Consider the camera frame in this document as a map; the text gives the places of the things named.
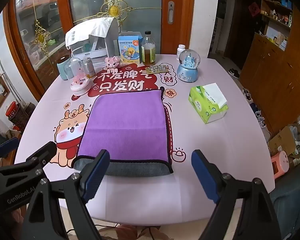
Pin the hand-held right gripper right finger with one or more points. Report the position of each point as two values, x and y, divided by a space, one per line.
205 177

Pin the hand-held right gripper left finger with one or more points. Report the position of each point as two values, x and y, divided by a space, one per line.
96 177

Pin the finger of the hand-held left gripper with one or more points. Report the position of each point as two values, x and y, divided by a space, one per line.
43 153
8 145

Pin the purple towel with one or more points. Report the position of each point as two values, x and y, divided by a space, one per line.
127 120

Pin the jar with red lid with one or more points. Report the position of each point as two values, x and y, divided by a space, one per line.
15 116

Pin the green tissue box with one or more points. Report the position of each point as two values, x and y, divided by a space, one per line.
202 105

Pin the pink appliance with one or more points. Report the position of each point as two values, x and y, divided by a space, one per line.
280 165

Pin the glass dome with pink figure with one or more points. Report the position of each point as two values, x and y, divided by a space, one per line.
78 80

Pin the row of shoes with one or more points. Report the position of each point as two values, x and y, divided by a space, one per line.
257 112

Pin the cardboard box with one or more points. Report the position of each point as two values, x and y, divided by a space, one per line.
282 140

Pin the teal cup with brown lid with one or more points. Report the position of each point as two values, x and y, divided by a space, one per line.
62 67

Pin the blue upholstered chair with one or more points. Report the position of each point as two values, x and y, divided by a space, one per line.
292 205

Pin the metal can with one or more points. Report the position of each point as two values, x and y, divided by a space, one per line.
88 68

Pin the black sneaker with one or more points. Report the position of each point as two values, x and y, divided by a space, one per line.
234 73

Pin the blue snow globe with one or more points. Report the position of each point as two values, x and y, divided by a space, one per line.
188 66

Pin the white plastic rack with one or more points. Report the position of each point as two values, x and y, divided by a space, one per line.
95 51

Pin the pink block toy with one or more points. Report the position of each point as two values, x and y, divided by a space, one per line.
113 62

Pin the wooden cabinet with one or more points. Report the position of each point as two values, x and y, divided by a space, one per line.
272 80

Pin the silver blister pack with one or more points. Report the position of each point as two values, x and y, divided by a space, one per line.
156 69

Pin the white pill bottle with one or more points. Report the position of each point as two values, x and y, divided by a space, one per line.
181 52

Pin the blue box with duck print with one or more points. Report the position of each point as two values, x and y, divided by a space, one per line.
130 50

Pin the white appliance with cloth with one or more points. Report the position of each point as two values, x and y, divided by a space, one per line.
90 30

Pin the glass bottle with yellow liquid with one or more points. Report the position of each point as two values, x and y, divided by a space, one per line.
148 52

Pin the wooden shelf with boxes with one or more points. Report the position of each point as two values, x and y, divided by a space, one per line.
277 17

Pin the wooden sliding glass door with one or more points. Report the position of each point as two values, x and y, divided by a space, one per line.
140 5

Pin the red paper wall decoration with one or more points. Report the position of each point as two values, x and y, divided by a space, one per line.
254 8

